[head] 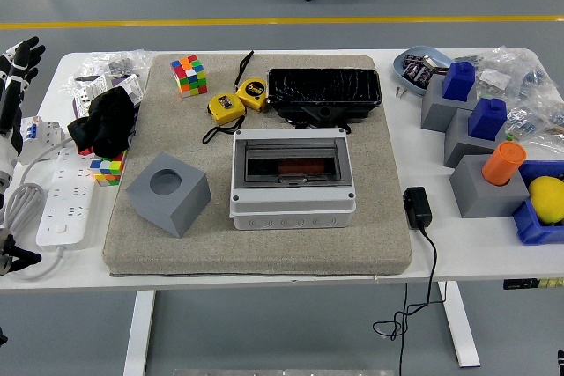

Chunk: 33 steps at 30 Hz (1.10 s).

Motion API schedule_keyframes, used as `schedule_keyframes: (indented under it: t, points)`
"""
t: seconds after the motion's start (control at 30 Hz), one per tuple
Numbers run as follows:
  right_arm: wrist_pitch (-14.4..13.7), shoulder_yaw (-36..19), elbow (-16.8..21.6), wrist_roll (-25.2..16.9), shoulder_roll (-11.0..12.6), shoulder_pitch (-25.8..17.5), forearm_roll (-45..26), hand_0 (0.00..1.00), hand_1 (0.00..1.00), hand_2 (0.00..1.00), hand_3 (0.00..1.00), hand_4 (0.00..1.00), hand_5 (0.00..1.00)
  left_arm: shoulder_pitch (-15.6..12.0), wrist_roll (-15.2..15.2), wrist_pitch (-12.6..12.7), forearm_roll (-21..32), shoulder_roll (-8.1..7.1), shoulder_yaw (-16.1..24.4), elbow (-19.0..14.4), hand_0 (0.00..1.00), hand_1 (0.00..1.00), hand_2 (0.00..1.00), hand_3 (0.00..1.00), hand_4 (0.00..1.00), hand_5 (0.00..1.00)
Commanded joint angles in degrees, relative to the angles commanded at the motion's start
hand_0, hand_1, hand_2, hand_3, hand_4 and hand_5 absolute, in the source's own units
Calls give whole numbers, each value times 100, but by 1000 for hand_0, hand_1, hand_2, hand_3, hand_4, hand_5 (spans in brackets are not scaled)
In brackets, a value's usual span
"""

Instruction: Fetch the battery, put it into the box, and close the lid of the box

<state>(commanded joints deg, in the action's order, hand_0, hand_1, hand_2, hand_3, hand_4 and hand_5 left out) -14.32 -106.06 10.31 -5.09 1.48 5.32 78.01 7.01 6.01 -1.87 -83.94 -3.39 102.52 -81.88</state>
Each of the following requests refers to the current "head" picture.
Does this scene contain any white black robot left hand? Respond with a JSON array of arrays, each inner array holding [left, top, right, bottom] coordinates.
[[0, 35, 47, 179]]

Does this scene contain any orange cylinder battery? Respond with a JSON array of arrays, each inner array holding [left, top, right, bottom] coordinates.
[[481, 140, 528, 187], [277, 159, 327, 176]]

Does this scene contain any grey electrical box with lid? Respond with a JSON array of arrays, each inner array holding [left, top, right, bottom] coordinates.
[[228, 128, 357, 231]]

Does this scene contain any white circuit breaker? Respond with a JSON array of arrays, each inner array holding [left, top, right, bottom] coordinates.
[[17, 114, 65, 166]]

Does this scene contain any clear bag of small parts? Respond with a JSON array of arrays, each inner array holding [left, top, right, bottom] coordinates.
[[59, 48, 155, 95]]

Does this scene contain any black table control panel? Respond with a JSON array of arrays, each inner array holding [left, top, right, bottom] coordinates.
[[503, 277, 564, 291]]

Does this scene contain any black cloth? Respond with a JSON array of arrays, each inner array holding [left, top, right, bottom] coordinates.
[[66, 86, 138, 159]]

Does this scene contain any white table leg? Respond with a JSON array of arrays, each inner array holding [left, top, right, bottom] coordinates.
[[122, 290, 158, 376], [438, 281, 481, 369]]

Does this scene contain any colourful puzzle cube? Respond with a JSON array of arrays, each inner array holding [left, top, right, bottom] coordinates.
[[89, 151, 128, 188], [170, 55, 209, 99]]

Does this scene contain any white power strip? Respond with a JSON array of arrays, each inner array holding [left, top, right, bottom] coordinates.
[[35, 146, 97, 247]]

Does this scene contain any blue storage bin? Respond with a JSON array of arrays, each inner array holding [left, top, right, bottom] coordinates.
[[511, 159, 564, 246]]

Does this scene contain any yellow lemon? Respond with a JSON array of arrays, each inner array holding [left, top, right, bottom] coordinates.
[[528, 175, 564, 225]]

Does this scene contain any grey block holder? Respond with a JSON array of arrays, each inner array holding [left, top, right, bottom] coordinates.
[[443, 107, 508, 169], [449, 153, 530, 219], [420, 74, 479, 133]]

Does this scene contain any grey block with round hole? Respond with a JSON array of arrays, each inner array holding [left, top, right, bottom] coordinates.
[[125, 151, 212, 240]]

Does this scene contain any yellow tape measure with window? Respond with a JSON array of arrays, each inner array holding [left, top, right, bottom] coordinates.
[[201, 92, 247, 145]]

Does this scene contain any black power adapter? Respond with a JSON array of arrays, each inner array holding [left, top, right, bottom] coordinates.
[[403, 186, 434, 231]]

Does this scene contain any yellow tape measure with print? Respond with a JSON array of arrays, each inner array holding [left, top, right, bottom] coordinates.
[[233, 49, 269, 113]]

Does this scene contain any clear bag of components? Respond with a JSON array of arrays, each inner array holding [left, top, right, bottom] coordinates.
[[456, 44, 552, 100], [504, 98, 564, 151]]

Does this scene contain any blue block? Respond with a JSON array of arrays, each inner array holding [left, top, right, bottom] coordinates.
[[441, 61, 477, 101], [467, 97, 508, 141]]

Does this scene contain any grey-brown mat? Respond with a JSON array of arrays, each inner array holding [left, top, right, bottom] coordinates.
[[101, 53, 413, 277]]

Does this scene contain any black plastic tray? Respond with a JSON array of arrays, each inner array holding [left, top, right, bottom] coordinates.
[[266, 67, 382, 135]]

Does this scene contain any silver brown wrapped item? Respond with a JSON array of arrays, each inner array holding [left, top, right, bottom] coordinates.
[[421, 55, 449, 74]]

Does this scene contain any blue-grey dish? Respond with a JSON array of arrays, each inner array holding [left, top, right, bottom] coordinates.
[[392, 45, 454, 96]]

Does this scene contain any white purple switch package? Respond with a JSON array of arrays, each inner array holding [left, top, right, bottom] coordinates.
[[72, 72, 145, 118]]

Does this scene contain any black adapter cord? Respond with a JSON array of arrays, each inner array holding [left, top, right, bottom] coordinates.
[[372, 225, 449, 376]]

